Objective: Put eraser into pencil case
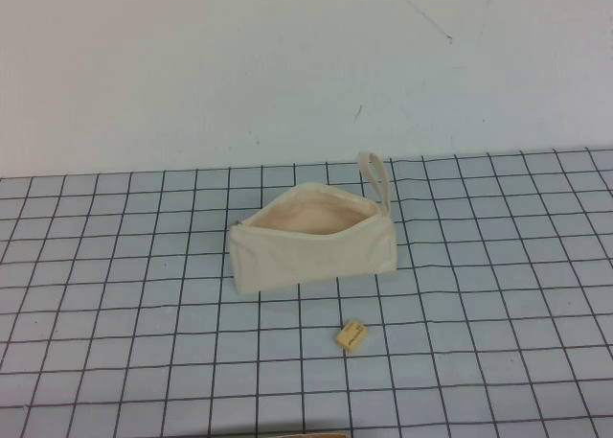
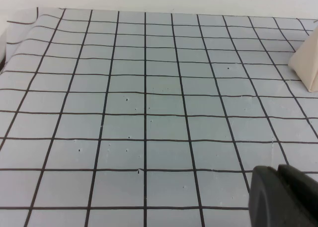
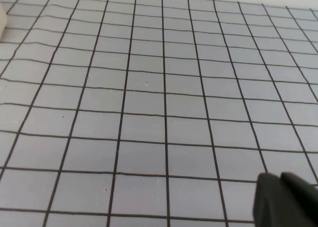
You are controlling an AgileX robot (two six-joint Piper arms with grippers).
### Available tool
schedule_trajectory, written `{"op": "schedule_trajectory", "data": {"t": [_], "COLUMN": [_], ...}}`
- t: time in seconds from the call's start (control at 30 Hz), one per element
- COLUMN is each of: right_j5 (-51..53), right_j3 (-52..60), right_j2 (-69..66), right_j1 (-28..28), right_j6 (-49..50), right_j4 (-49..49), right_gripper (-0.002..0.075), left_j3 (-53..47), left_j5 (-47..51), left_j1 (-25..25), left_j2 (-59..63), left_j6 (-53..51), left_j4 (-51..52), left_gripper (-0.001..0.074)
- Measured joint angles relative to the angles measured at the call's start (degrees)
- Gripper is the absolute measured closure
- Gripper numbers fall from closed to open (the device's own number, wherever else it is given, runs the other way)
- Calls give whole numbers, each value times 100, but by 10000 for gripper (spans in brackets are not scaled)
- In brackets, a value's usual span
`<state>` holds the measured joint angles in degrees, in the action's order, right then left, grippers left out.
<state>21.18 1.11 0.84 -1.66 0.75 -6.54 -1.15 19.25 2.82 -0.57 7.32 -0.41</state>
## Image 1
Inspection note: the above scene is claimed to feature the wooden board edge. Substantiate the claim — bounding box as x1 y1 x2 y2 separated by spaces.
242 429 350 438

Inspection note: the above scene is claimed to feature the cream fabric pencil case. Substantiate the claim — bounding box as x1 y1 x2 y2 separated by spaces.
227 150 398 297

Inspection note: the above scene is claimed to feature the small yellow eraser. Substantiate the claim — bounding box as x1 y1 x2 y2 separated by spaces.
334 318 370 354

